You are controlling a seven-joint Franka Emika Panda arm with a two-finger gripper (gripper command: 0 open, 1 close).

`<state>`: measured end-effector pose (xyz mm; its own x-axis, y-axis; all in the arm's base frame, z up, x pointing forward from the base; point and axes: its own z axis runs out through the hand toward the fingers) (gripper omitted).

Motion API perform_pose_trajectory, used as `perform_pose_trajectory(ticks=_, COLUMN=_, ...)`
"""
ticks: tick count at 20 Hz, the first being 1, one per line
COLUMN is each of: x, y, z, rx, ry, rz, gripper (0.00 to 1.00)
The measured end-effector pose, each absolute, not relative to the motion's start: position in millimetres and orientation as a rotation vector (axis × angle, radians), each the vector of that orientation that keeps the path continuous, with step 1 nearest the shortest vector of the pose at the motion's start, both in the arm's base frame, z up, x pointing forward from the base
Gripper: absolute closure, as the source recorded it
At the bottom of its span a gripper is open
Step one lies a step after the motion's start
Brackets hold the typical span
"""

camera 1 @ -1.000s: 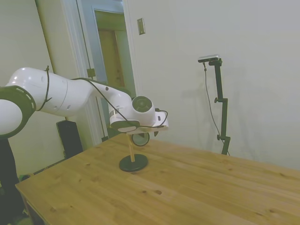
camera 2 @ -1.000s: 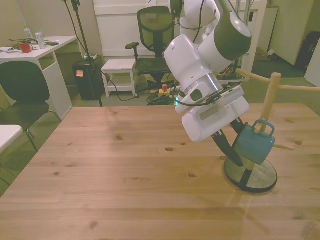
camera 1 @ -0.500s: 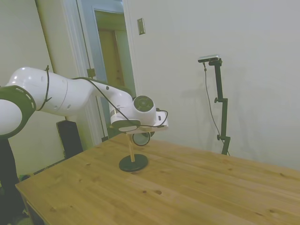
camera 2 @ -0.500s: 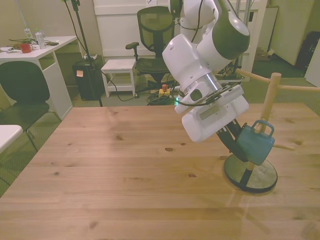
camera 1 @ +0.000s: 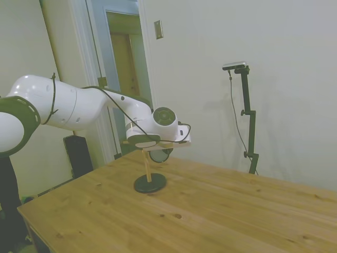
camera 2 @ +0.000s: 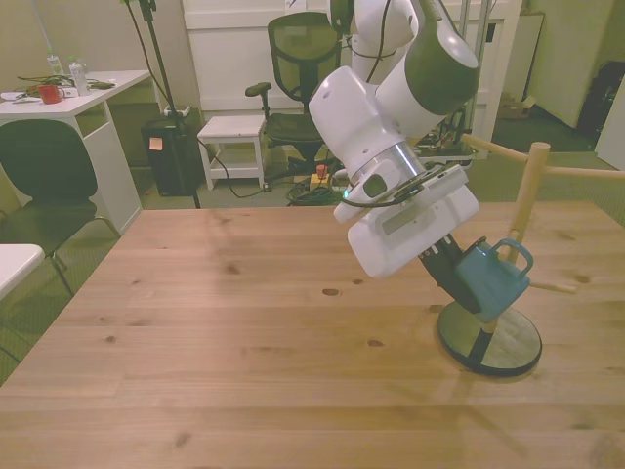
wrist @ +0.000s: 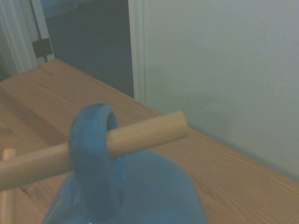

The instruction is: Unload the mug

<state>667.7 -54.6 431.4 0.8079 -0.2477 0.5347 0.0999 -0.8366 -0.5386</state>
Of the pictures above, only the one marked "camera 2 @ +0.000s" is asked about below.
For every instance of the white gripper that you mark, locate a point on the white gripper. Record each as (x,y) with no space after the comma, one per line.
(390,244)

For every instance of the teal enamel mug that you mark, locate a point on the teal enamel mug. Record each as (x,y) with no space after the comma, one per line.
(493,288)

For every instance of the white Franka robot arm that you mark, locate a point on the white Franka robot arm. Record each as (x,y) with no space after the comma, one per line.
(351,112)

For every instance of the wooden mug tree black base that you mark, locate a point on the wooden mug tree black base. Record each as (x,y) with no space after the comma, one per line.
(529,190)

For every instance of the red mug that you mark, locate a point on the red mug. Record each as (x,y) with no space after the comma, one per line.
(50,94)

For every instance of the yellow emergency stop button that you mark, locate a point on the yellow emergency stop button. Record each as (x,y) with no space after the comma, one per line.
(322,177)

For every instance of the cardboard box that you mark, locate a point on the cardboard box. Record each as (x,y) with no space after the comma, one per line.
(515,107)

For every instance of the black bag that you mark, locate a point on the black bag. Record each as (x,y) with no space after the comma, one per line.
(603,102)

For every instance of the small white stool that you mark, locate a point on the small white stool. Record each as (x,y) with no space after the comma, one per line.
(234,128)

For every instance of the black mesh office chair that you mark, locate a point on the black mesh office chair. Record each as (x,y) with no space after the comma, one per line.
(303,54)

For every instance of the black box with orange note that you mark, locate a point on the black box with orange note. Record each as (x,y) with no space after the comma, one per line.
(173,161)

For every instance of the black tripod stand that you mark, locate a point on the black tripod stand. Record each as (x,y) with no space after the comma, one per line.
(161,63)

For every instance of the white desk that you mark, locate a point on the white desk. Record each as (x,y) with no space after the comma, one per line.
(112,161)

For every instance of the clear plastic bottle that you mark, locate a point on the clear plastic bottle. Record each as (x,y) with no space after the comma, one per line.
(79,78)

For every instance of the black plastic chair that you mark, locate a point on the black plastic chair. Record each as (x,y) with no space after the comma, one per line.
(44,161)

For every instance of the white round-cornered table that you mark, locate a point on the white round-cornered table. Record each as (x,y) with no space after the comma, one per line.
(17,266)

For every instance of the plastic bottle green label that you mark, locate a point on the plastic bottle green label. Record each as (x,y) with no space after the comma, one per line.
(54,64)

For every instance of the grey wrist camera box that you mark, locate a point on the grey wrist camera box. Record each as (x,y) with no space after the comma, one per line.
(439,181)

